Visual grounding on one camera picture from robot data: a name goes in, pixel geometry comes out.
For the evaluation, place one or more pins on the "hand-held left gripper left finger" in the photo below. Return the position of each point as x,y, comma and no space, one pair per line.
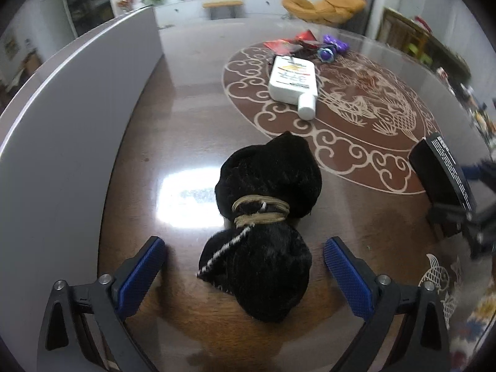
141,279

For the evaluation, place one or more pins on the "red packet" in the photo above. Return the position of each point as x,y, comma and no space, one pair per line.
306,36
281,45

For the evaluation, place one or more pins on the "white television cabinet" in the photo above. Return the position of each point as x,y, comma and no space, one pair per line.
255,4

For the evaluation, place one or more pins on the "brown patterned wooden desktop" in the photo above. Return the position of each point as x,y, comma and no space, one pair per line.
186,124

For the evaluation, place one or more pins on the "black furry pouch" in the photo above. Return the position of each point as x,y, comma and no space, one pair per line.
267,178

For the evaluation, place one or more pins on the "cluttered wooden side cabinet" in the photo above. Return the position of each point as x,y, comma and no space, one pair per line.
418,38

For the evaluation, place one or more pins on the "purple round toy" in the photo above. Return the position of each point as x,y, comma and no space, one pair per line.
326,54

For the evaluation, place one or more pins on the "white plastic bottle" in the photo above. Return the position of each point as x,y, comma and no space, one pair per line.
292,79

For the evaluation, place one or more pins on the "grey curtain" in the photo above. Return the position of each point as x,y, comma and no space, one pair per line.
364,0

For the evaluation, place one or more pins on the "grey panel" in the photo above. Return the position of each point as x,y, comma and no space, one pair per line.
69,124

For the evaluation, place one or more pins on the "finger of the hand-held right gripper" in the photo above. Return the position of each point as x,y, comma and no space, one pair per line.
482,169
480,236

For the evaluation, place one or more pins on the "yellow lounge chair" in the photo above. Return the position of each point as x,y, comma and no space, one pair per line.
321,6

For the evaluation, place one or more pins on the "red flower plant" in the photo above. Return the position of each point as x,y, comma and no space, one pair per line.
127,2

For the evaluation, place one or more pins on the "purple wrapper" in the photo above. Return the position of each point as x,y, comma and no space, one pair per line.
336,42

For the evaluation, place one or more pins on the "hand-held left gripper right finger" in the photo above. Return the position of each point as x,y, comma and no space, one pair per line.
348,279

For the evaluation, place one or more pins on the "black box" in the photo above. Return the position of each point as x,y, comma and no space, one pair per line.
434,170

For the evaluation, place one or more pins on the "wooden bench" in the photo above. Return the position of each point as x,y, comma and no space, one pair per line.
223,4

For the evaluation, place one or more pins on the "dark glass cabinet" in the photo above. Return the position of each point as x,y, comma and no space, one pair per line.
87,0

